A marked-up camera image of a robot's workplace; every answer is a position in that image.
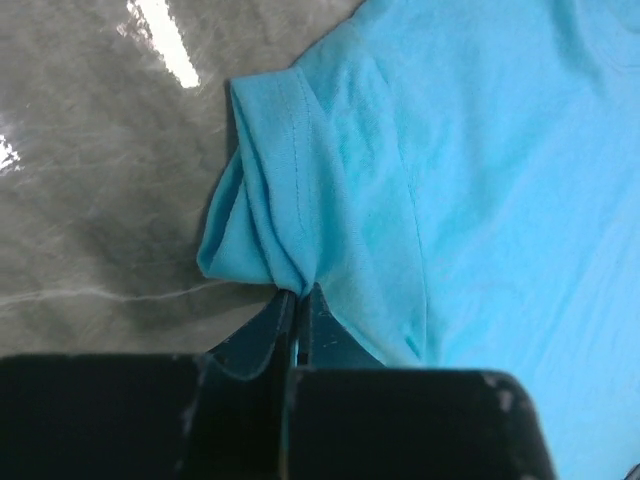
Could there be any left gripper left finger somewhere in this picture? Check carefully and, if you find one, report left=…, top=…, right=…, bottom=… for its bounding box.
left=1, top=291, right=295, bottom=479

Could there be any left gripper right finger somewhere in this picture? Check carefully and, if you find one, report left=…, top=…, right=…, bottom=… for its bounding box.
left=282, top=288, right=555, bottom=479

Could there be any light blue t-shirt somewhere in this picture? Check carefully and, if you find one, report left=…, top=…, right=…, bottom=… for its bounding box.
left=197, top=1, right=639, bottom=479

